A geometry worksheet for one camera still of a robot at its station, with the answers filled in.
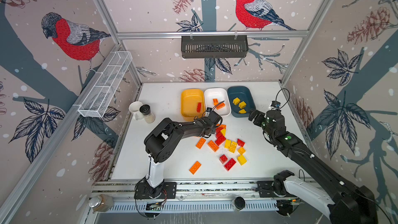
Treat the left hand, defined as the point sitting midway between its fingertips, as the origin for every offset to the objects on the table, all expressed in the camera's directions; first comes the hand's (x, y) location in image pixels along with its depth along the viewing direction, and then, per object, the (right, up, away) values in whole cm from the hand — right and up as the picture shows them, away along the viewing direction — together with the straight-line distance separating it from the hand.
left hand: (209, 126), depth 95 cm
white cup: (-47, +11, 0) cm, 49 cm away
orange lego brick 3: (+2, -10, -7) cm, 12 cm away
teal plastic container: (+23, +16, +11) cm, 30 cm away
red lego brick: (-7, +11, +9) cm, 16 cm away
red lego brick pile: (+6, -5, -5) cm, 9 cm away
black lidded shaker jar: (-39, +11, -3) cm, 41 cm away
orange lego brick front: (-8, -18, -15) cm, 25 cm away
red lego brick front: (+10, -18, -14) cm, 25 cm away
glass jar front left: (-47, -25, -32) cm, 62 cm away
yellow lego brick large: (+13, -10, -8) cm, 18 cm away
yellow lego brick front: (+17, -15, -13) cm, 26 cm away
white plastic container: (+10, +20, +15) cm, 27 cm away
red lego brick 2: (+18, -8, -7) cm, 21 cm away
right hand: (+24, +10, -14) cm, 30 cm away
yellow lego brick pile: (+9, -3, -1) cm, 9 cm away
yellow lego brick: (+19, +16, +11) cm, 27 cm away
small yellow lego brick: (+18, -12, -10) cm, 23 cm away
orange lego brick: (+8, +12, +11) cm, 18 cm away
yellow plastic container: (-14, +17, +15) cm, 27 cm away
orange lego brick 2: (-5, -8, -7) cm, 12 cm away
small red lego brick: (+7, -14, -15) cm, 22 cm away
